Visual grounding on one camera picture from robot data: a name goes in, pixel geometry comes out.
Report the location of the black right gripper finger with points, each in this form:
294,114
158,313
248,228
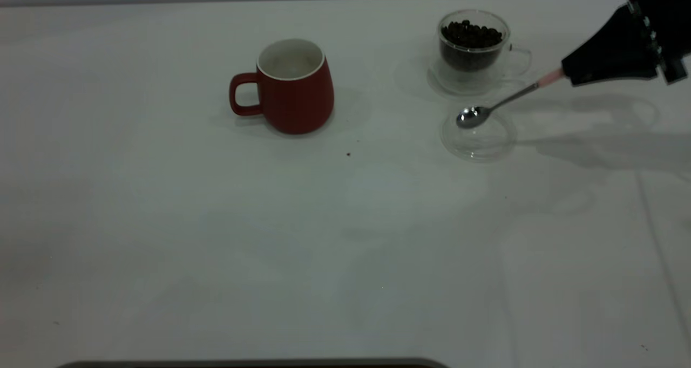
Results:
621,49
615,77

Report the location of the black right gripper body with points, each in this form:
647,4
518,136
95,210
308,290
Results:
669,12

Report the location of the red ceramic mug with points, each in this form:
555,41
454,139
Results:
297,103

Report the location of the clear round glass lid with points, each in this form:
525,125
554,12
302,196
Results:
486,144

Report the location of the dark coffee beans pile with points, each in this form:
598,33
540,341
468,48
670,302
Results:
471,44

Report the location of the clear glass saucer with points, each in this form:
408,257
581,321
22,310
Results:
440,82

